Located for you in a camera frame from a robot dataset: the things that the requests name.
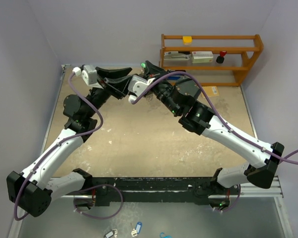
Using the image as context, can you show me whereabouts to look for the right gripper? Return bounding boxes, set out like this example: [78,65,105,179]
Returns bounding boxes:
[143,60,181,116]

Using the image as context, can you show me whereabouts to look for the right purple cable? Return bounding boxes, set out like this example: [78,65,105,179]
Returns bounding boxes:
[133,71,298,166]

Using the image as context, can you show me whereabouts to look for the grey stapler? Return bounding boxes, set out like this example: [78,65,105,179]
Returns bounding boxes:
[164,51,191,61]

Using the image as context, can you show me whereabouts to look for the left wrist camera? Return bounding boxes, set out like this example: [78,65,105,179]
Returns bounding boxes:
[72,65,100,88]

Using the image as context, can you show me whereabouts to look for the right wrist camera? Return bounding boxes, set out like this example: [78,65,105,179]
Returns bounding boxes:
[128,75,155,104]

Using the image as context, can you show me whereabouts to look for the blue hook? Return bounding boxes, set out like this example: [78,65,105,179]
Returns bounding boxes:
[159,233,172,238]

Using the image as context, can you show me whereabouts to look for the black tagged key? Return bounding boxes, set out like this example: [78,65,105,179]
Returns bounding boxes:
[103,229,118,238]

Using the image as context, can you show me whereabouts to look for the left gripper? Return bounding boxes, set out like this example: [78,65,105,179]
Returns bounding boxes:
[85,68,137,118]

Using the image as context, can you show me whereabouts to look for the blue black stapler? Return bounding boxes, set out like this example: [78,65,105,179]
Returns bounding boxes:
[167,75,187,81]

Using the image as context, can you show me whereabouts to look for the black base frame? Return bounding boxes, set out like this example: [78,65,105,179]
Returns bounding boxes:
[63,168,240,207]

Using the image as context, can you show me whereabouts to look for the green tagged key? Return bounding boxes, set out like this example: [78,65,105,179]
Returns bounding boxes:
[141,62,148,75]

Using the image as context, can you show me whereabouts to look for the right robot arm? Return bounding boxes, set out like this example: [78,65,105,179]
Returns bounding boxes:
[141,60,284,194]

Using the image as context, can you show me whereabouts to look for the red black stamp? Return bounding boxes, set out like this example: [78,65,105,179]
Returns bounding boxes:
[216,51,227,64]

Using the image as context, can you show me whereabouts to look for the white red box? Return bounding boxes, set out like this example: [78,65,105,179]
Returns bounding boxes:
[191,51,214,63]

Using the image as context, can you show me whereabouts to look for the wooden shelf rack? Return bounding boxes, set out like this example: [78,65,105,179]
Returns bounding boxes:
[159,34,264,86]

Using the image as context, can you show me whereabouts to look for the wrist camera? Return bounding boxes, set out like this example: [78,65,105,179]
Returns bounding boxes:
[128,75,155,104]
[72,65,100,88]

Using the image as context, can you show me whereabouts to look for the blue tagged key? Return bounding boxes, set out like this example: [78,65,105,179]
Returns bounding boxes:
[131,222,143,237]

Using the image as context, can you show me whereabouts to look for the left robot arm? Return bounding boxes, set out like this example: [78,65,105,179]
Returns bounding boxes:
[6,67,110,221]

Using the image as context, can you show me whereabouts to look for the yellow lidded container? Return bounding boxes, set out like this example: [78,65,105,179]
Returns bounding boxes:
[182,36,193,46]

